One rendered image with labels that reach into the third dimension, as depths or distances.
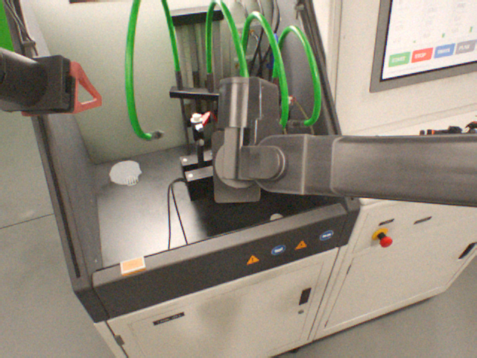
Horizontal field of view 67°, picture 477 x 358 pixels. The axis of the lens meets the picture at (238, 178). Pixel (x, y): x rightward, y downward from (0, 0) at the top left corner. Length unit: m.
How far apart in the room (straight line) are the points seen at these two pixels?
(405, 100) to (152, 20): 0.75
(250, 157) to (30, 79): 0.28
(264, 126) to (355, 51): 0.65
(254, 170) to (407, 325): 1.65
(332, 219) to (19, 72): 0.72
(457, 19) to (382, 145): 0.91
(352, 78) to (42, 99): 0.77
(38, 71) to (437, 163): 0.44
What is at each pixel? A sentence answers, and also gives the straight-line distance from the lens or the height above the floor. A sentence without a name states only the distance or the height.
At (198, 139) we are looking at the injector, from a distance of 0.91.
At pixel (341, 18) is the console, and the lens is 0.98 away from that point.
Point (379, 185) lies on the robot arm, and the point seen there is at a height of 1.43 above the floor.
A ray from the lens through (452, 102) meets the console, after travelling 1.32.
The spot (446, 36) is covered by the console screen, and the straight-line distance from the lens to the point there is 1.20.
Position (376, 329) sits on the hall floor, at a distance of 1.89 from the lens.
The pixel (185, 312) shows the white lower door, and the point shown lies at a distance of 1.05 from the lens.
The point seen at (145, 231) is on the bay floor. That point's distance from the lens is 1.05.
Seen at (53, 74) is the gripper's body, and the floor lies 1.43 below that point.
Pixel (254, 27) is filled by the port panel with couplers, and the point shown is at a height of 1.21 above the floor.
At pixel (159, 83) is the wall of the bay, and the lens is 1.15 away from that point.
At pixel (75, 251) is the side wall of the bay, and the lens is 0.84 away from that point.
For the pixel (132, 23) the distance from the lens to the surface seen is 0.69.
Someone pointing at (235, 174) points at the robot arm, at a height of 1.37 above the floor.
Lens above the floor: 1.65
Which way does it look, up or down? 45 degrees down
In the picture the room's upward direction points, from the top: straight up
